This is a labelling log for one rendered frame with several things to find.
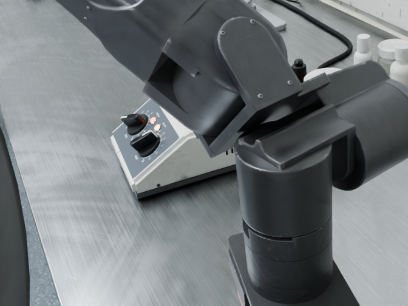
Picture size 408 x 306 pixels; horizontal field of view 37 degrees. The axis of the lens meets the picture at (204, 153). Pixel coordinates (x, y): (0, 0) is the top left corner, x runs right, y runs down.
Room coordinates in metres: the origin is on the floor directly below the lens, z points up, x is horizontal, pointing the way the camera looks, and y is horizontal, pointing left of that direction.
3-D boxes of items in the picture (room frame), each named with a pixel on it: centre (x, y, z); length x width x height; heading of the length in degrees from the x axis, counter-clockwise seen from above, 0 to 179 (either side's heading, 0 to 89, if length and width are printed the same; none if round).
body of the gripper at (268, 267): (0.30, -0.05, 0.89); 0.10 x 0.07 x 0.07; 7
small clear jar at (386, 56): (0.78, -0.29, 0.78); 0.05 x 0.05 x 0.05
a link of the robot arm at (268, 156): (0.30, -0.05, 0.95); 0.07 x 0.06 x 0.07; 120
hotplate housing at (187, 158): (0.66, 0.00, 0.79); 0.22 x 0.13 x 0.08; 105
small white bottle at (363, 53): (0.79, -0.25, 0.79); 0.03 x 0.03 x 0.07
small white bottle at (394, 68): (0.72, -0.28, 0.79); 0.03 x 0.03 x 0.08
